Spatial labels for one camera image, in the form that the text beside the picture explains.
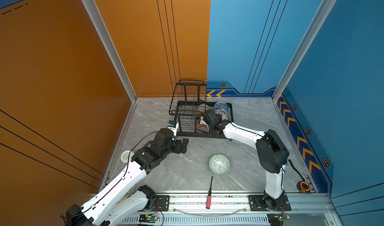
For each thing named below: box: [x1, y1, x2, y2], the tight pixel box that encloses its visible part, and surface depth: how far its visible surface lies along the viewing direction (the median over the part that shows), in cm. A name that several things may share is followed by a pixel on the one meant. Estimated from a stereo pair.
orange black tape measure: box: [288, 159, 311, 194], surface depth 78 cm
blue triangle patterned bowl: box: [213, 101, 230, 112], surface depth 111 cm
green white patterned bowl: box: [209, 154, 231, 176], surface depth 86 cm
